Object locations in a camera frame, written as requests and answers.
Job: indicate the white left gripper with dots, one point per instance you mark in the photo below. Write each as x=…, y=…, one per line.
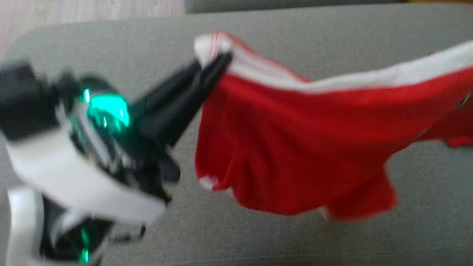
x=92, y=170

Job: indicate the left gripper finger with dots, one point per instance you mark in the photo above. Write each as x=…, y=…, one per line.
x=184, y=103

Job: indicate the red and white sports garment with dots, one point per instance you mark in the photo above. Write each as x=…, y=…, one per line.
x=314, y=140

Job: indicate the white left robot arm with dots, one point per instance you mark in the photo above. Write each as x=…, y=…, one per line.
x=24, y=225

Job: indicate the grey sofa cushion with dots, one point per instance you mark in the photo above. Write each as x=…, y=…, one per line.
x=295, y=4

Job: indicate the grey fabric sofa seat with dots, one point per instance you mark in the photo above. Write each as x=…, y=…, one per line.
x=295, y=240

